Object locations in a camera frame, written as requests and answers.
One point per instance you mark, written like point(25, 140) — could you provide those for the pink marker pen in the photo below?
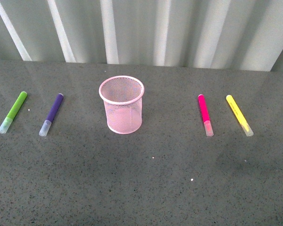
point(205, 116)

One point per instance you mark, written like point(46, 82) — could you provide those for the purple marker pen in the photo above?
point(51, 115)

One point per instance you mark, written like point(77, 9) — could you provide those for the pink mesh pen cup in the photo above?
point(122, 98)

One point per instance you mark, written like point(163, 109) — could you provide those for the yellow marker pen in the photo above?
point(239, 116)

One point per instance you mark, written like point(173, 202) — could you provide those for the white pleated curtain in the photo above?
point(220, 34)

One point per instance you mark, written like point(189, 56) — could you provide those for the green marker pen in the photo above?
point(13, 112)

